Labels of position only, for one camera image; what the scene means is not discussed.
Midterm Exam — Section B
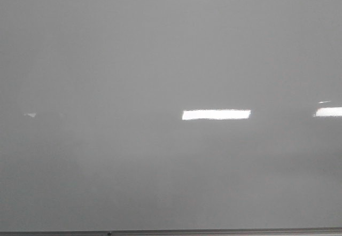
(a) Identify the white whiteboard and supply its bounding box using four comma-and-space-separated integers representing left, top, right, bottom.
1, 0, 341, 231

